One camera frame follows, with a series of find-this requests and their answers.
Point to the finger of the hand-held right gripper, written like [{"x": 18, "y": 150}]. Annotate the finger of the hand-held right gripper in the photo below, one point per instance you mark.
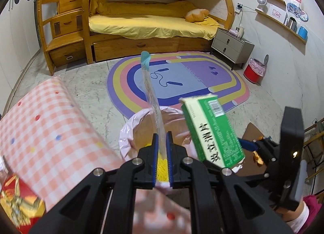
[
  {"x": 265, "y": 175},
  {"x": 246, "y": 144}
]

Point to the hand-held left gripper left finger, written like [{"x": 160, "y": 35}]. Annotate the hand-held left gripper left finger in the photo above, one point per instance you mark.
[{"x": 155, "y": 158}]

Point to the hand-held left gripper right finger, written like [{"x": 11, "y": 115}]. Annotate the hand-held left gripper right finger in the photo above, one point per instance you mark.
[{"x": 169, "y": 158}]

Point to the trash bin with pink bag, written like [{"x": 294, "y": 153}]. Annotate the trash bin with pink bag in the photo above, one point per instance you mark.
[{"x": 141, "y": 132}]

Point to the green medicine box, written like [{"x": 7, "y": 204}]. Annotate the green medicine box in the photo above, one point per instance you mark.
[{"x": 215, "y": 132}]

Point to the thin sachet with teal tip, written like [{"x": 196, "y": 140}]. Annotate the thin sachet with teal tip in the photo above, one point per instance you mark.
[{"x": 154, "y": 102}]

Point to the person's right forearm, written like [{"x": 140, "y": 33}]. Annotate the person's right forearm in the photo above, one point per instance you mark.
[{"x": 303, "y": 218}]

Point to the red trash bin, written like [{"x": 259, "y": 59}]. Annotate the red trash bin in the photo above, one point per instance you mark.
[{"x": 253, "y": 73}]

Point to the brown cardboard sheet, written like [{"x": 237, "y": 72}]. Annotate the brown cardboard sheet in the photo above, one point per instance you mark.
[{"x": 255, "y": 131}]

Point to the orange foil wrapper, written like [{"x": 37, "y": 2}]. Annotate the orange foil wrapper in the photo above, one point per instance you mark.
[{"x": 258, "y": 159}]

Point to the rainbow oval rug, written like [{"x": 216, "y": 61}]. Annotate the rainbow oval rug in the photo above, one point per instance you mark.
[{"x": 192, "y": 76}]

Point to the blue container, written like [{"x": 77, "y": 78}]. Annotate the blue container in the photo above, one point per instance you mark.
[{"x": 303, "y": 33}]

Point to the grey nightstand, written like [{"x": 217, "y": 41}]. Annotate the grey nightstand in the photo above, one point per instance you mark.
[{"x": 227, "y": 44}]

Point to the table with checked tablecloth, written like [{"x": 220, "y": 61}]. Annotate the table with checked tablecloth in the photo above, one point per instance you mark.
[{"x": 50, "y": 135}]

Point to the steel thermos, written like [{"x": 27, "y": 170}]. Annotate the steel thermos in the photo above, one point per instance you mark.
[{"x": 292, "y": 24}]

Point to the wooden bunk bed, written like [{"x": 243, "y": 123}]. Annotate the wooden bunk bed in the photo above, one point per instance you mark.
[{"x": 136, "y": 46}]

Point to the white box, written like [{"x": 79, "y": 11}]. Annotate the white box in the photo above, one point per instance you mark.
[{"x": 277, "y": 11}]

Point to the round printed hand fan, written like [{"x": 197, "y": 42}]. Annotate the round printed hand fan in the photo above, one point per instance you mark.
[{"x": 295, "y": 9}]

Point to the yellow bedsheet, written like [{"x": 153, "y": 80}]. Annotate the yellow bedsheet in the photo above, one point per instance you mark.
[{"x": 151, "y": 26}]

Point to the white desk fan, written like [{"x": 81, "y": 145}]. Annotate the white desk fan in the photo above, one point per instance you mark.
[{"x": 261, "y": 0}]

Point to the red printed box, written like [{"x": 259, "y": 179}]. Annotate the red printed box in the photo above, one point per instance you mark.
[{"x": 17, "y": 203}]

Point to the yellow quilt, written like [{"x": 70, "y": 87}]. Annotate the yellow quilt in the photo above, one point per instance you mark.
[{"x": 141, "y": 8}]

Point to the wooden staircase with drawers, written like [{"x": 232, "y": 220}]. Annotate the wooden staircase with drawers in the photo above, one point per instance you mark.
[{"x": 68, "y": 22}]

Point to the white wardrobe with dots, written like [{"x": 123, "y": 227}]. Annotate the white wardrobe with dots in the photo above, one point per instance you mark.
[{"x": 15, "y": 33}]

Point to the long wooden wall shelf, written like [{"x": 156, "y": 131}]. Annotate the long wooden wall shelf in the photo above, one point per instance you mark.
[{"x": 281, "y": 23}]

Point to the wall socket with charger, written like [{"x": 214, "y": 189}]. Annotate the wall socket with charger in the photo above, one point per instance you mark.
[{"x": 240, "y": 6}]

